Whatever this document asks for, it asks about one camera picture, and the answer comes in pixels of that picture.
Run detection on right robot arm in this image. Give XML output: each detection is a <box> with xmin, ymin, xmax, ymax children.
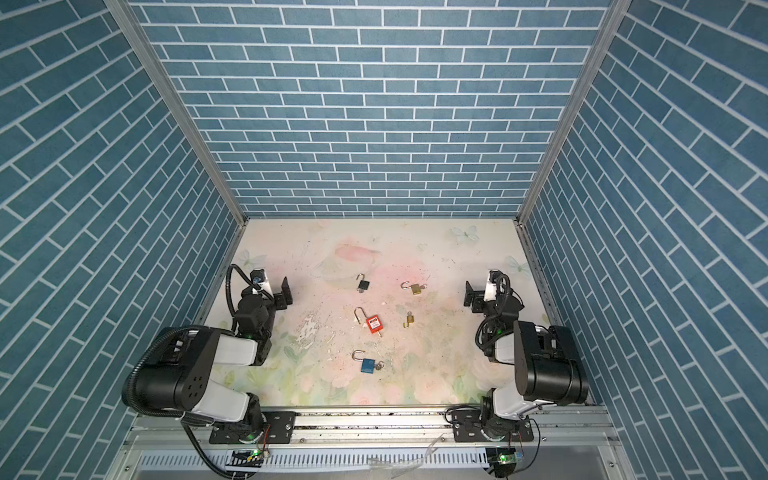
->
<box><xmin>463</xmin><ymin>270</ymin><xmax>589</xmax><ymax>436</ymax></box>

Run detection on left corner aluminium post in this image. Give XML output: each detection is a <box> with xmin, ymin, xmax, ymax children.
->
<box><xmin>104</xmin><ymin>0</ymin><xmax>248</xmax><ymax>227</ymax></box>

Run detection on blue padlock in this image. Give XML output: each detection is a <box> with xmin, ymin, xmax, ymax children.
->
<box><xmin>351</xmin><ymin>350</ymin><xmax>384</xmax><ymax>374</ymax></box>

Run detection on aluminium rail base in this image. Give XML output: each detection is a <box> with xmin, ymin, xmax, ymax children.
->
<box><xmin>104</xmin><ymin>404</ymin><xmax>637</xmax><ymax>480</ymax></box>

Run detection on brass padlock open shackle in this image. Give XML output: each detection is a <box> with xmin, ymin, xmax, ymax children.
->
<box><xmin>400</xmin><ymin>281</ymin><xmax>427</xmax><ymax>295</ymax></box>

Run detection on right corner aluminium post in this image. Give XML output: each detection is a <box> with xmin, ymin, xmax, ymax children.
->
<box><xmin>516</xmin><ymin>0</ymin><xmax>631</xmax><ymax>227</ymax></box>

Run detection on small brass padlock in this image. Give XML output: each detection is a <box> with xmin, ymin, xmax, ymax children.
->
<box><xmin>403</xmin><ymin>311</ymin><xmax>415</xmax><ymax>328</ymax></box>

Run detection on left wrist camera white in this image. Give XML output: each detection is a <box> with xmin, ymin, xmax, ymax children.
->
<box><xmin>250</xmin><ymin>269</ymin><xmax>272</xmax><ymax>295</ymax></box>

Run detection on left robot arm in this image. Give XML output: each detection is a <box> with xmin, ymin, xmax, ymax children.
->
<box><xmin>121</xmin><ymin>264</ymin><xmax>293</xmax><ymax>437</ymax></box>

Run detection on black padlock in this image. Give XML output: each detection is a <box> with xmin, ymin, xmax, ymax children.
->
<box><xmin>356</xmin><ymin>273</ymin><xmax>370</xmax><ymax>293</ymax></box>

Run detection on corner aluminium post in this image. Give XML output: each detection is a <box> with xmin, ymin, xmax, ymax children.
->
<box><xmin>516</xmin><ymin>0</ymin><xmax>631</xmax><ymax>227</ymax></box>
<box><xmin>104</xmin><ymin>0</ymin><xmax>248</xmax><ymax>227</ymax></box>

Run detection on red safety padlock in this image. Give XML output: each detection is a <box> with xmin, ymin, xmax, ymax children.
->
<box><xmin>353</xmin><ymin>307</ymin><xmax>384</xmax><ymax>336</ymax></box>

